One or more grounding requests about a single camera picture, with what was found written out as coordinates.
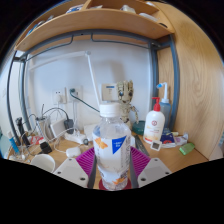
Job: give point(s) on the white wall device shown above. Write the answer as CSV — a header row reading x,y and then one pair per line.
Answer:
x,y
109,91

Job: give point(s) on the small green case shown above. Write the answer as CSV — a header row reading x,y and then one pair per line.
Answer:
x,y
186,148

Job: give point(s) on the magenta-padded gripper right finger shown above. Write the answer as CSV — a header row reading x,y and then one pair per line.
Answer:
x,y
155,170

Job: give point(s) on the clear spray bottle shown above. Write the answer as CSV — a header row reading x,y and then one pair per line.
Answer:
x,y
166,110

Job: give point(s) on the black power adapter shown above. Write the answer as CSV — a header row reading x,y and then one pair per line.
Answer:
x,y
45,147

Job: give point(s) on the white desk lamp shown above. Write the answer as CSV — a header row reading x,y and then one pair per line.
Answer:
x,y
93,83

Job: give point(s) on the steel cup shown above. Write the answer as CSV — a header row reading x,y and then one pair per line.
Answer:
x,y
42,126

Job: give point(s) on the clear plastic water bottle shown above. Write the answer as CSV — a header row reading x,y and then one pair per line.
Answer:
x,y
111,146

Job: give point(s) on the black charger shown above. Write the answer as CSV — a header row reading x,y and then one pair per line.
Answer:
x,y
69,125

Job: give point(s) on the dark green container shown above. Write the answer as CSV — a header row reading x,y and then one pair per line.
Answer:
x,y
138,128

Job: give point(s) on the wooden shelf unit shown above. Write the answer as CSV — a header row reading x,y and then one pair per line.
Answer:
x,y
100,25

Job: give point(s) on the white oval case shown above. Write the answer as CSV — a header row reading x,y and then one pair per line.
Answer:
x,y
73,152

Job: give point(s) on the grey metal frame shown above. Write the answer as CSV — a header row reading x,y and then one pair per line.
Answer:
x,y
154,83

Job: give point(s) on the white power strip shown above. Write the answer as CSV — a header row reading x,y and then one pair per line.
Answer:
x,y
76,137

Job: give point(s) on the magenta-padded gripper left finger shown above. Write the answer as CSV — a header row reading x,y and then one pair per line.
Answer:
x,y
71,170

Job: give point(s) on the white pump lotion bottle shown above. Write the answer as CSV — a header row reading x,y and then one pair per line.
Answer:
x,y
154,125

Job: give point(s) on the small white desk clock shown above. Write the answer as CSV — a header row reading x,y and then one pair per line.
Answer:
x,y
155,145

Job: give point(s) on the cream ceramic mug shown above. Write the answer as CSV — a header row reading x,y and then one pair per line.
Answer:
x,y
43,162

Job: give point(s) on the blue can with white cap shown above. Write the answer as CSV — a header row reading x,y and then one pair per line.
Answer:
x,y
14,145

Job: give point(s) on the tree creature figurine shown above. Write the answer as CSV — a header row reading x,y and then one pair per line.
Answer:
x,y
125,93

